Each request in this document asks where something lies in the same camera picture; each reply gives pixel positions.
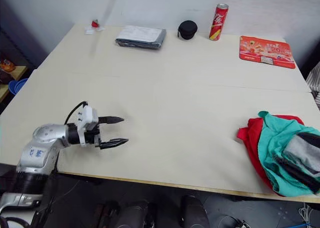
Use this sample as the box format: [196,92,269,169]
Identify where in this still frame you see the round black zip case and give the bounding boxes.
[176,20,199,41]

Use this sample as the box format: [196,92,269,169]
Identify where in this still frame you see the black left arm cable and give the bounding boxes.
[64,101,89,126]

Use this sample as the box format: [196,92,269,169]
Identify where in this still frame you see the black white striped cloth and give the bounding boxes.
[305,61,320,103]

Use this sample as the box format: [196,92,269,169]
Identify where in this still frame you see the red printed mouse pad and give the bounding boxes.
[239,35,297,69]

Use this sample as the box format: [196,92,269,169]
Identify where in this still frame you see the orange snack packet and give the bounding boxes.
[0,59,16,75]

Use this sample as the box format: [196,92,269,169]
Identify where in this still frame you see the teal shorts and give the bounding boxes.
[257,110,320,197]

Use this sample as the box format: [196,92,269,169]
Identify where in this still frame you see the blue plastic bowl stack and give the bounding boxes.
[8,78,29,96]

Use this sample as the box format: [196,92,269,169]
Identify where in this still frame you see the red t-shirt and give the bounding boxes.
[236,114,305,197]

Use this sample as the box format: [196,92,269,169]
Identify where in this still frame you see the white cable bundle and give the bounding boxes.
[298,203,314,228]

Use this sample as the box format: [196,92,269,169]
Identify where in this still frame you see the dark rounded shape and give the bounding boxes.
[116,200,151,228]
[179,194,210,228]

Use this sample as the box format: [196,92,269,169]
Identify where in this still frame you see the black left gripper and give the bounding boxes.
[84,116,130,150]

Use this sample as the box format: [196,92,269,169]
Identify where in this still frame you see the tall red soda can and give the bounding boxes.
[208,3,230,42]

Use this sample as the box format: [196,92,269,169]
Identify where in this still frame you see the grey sock with black trim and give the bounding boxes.
[282,132,320,177]
[273,153,320,195]

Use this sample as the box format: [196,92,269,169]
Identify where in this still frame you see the wooden side shelf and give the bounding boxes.
[0,65,28,104]

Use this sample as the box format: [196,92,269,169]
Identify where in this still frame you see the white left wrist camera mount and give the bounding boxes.
[76,105,99,147]

